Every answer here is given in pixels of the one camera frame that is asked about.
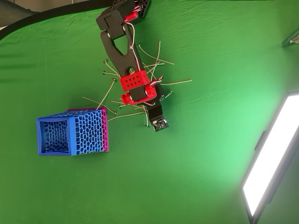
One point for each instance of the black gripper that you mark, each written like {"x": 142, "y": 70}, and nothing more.
{"x": 161, "y": 91}

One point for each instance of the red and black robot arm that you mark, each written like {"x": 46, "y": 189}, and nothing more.
{"x": 123, "y": 63}

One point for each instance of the candle wick with metal base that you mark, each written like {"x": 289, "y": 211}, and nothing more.
{"x": 114, "y": 113}
{"x": 105, "y": 61}
{"x": 116, "y": 102}
{"x": 154, "y": 64}
{"x": 184, "y": 81}
{"x": 148, "y": 68}
{"x": 153, "y": 67}
{"x": 135, "y": 114}
{"x": 139, "y": 45}
{"x": 147, "y": 126}
{"x": 104, "y": 73}
{"x": 120, "y": 106}
{"x": 114, "y": 80}
{"x": 171, "y": 93}
{"x": 158, "y": 52}

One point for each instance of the blue lattice basket magenta base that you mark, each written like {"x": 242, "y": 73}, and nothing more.
{"x": 88, "y": 130}

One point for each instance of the green cloth backdrop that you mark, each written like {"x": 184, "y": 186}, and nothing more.
{"x": 187, "y": 151}

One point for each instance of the black perforated block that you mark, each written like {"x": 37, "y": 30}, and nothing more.
{"x": 146, "y": 7}

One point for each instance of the bright LED light panel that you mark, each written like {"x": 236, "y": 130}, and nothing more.
{"x": 268, "y": 158}

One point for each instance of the chrome metal stand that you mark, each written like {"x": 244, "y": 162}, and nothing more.
{"x": 292, "y": 39}

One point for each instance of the black backdrop rim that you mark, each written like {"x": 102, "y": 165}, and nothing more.
{"x": 35, "y": 16}

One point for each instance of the dark grey chair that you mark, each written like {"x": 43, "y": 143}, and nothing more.
{"x": 21, "y": 9}

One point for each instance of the camera board on black bracket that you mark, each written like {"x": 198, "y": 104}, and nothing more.
{"x": 160, "y": 123}

